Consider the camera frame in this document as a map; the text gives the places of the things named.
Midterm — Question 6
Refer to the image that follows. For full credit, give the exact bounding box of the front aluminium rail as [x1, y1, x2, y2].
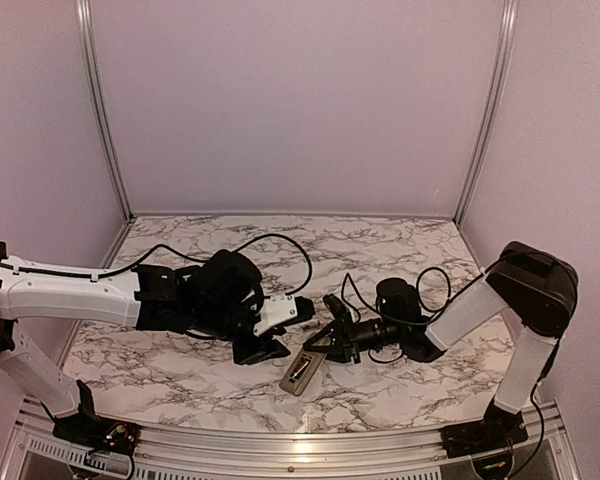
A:
[0, 399, 581, 479]

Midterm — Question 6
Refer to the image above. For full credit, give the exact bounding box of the grey remote control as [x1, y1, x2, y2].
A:
[279, 349, 326, 397]

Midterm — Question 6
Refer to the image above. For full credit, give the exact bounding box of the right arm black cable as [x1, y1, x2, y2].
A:
[340, 268, 454, 364]

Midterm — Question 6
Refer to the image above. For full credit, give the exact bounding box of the right aluminium frame post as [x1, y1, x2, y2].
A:
[453, 0, 519, 229]

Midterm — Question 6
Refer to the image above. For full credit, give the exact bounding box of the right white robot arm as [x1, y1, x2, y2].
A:
[303, 242, 579, 448]

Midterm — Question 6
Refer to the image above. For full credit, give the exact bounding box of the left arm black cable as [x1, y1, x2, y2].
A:
[0, 233, 314, 296]

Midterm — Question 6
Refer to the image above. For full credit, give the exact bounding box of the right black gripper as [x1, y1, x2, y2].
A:
[304, 310, 405, 362]

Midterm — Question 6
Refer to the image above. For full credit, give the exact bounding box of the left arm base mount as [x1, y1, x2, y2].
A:
[53, 380, 140, 455]

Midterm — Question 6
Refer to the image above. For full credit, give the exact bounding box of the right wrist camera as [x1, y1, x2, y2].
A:
[323, 294, 351, 321]

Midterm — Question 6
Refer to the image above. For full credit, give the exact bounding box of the aluminium frame post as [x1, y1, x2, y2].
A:
[453, 0, 519, 229]
[76, 0, 134, 223]

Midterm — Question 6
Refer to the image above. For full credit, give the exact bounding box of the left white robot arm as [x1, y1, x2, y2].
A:
[0, 242, 314, 445]

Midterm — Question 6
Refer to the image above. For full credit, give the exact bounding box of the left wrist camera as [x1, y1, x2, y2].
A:
[253, 295, 315, 337]

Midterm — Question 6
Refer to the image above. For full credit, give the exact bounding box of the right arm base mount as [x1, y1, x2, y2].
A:
[441, 420, 529, 458]

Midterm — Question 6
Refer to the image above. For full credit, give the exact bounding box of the left aluminium frame post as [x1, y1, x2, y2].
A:
[76, 0, 134, 223]

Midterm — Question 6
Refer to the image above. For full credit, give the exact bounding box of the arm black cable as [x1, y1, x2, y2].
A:
[340, 268, 454, 364]
[0, 233, 314, 296]

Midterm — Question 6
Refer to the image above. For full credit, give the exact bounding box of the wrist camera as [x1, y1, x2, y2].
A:
[323, 294, 351, 321]
[253, 295, 315, 337]

